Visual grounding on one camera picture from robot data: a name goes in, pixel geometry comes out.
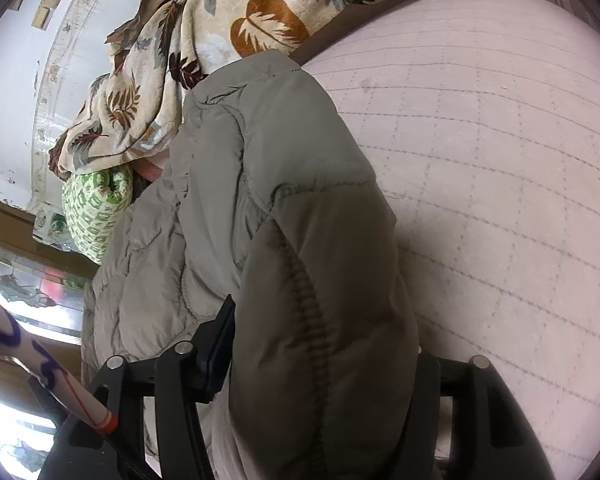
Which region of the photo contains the white tube with blue marks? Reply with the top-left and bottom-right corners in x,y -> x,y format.
0,285 -> 118,433

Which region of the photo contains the leaf print blanket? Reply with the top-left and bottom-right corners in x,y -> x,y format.
47,0 -> 441,181

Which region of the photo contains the green patterned pillow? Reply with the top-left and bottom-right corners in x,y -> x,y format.
61,166 -> 133,265

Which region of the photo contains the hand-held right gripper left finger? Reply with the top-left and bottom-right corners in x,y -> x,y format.
39,295 -> 237,480

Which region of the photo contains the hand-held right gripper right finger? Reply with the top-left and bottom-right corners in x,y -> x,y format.
387,351 -> 556,480

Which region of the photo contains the pink bed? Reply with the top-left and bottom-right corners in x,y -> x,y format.
290,0 -> 600,478

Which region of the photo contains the wooden framed window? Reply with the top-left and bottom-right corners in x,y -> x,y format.
0,192 -> 98,476

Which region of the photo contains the grey puffer jacket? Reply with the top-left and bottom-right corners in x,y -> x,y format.
80,50 -> 421,480

